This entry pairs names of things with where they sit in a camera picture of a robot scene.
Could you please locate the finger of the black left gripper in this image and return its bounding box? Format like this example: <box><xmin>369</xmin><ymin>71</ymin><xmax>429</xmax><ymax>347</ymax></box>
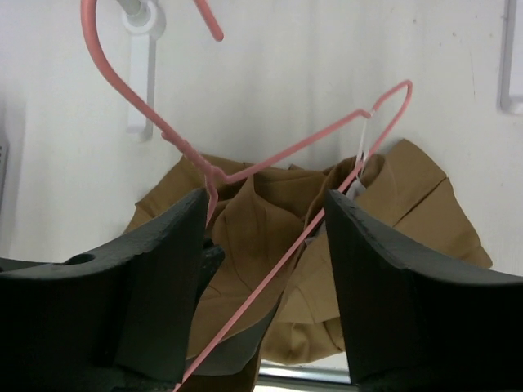
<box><xmin>186</xmin><ymin>238</ymin><xmax>286</xmax><ymax>376</ymax></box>

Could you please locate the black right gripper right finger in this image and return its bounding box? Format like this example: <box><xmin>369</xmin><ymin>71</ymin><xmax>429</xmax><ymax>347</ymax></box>
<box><xmin>324</xmin><ymin>191</ymin><xmax>522</xmax><ymax>391</ymax></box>

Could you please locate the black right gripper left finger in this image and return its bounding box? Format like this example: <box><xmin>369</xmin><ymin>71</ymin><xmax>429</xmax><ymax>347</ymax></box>
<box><xmin>1</xmin><ymin>190</ymin><xmax>207</xmax><ymax>391</ymax></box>

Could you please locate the tan brown skirt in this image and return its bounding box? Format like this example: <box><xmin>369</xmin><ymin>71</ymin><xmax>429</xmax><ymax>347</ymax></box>
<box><xmin>126</xmin><ymin>138</ymin><xmax>494</xmax><ymax>392</ymax></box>

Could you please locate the pink wire hanger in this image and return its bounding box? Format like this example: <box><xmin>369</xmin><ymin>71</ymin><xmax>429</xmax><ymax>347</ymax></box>
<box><xmin>80</xmin><ymin>0</ymin><xmax>413</xmax><ymax>392</ymax></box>

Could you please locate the white clothes rack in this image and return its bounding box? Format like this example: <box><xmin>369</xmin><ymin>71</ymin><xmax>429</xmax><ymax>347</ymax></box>
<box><xmin>122</xmin><ymin>1</ymin><xmax>522</xmax><ymax>157</ymax></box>

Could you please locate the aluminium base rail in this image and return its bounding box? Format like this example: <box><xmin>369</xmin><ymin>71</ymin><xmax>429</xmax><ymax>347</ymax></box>
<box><xmin>254</xmin><ymin>361</ymin><xmax>359</xmax><ymax>391</ymax></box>

